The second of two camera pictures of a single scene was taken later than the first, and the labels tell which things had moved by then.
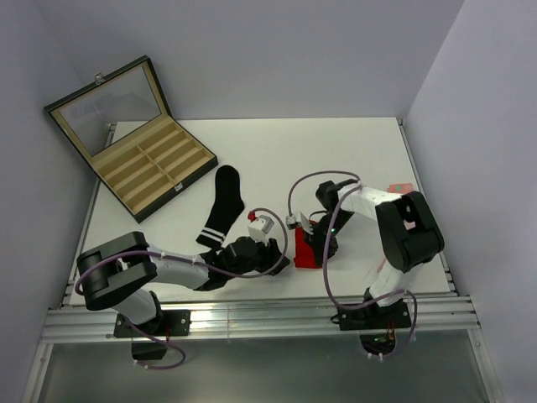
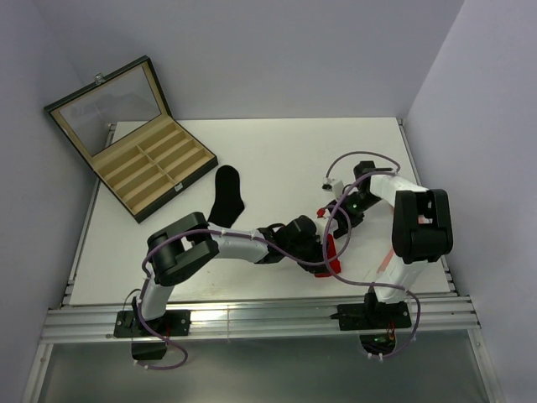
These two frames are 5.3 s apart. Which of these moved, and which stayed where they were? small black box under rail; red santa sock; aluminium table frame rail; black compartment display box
Moved: red santa sock
Stayed: small black box under rail; black compartment display box; aluminium table frame rail
